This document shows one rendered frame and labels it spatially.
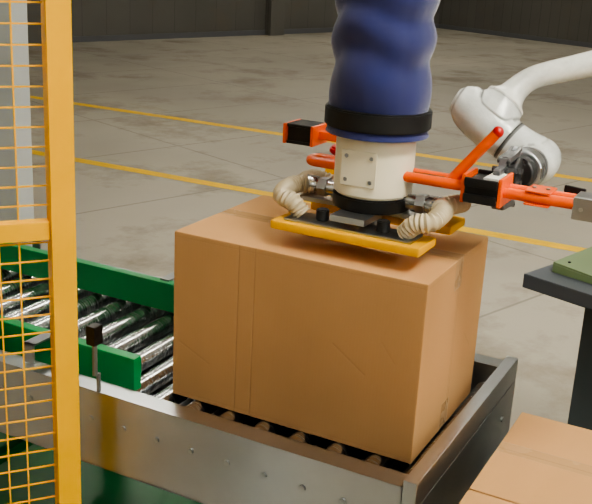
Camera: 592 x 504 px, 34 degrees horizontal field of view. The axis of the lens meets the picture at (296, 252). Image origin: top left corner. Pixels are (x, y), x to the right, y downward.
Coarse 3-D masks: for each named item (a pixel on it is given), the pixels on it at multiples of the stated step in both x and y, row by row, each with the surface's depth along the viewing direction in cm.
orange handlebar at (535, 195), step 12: (324, 132) 241; (312, 156) 213; (324, 156) 215; (408, 180) 203; (420, 180) 202; (432, 180) 200; (444, 180) 199; (456, 180) 199; (504, 192) 194; (516, 192) 193; (528, 192) 192; (540, 192) 190; (552, 192) 191; (564, 192) 193; (528, 204) 192; (540, 204) 192; (552, 204) 190; (564, 204) 189
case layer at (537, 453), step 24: (528, 432) 221; (552, 432) 221; (576, 432) 222; (504, 456) 210; (528, 456) 210; (552, 456) 211; (576, 456) 211; (480, 480) 200; (504, 480) 200; (528, 480) 201; (552, 480) 201; (576, 480) 202
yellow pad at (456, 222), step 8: (312, 208) 224; (328, 208) 222; (336, 208) 221; (384, 216) 216; (456, 216) 218; (392, 224) 216; (448, 224) 211; (456, 224) 212; (440, 232) 211; (448, 232) 210
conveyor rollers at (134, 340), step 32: (32, 288) 290; (32, 320) 275; (96, 320) 272; (128, 320) 271; (160, 320) 271; (160, 352) 254; (160, 384) 240; (480, 384) 242; (224, 416) 219; (352, 448) 212
